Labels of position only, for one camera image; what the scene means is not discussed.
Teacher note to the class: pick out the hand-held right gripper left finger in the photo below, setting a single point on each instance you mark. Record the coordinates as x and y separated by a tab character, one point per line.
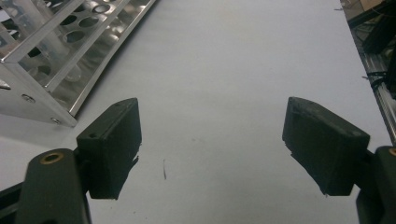
109	149

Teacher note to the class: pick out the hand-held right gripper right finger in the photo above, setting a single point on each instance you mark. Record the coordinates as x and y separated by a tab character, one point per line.
327	146

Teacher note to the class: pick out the metal test tube rack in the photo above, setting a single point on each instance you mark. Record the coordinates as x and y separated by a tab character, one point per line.
18	99

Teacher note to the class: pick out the black stand leg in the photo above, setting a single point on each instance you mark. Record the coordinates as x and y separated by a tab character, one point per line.
381	31

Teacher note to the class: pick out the aluminium floor rail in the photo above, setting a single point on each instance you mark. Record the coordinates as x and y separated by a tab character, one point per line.
384	102

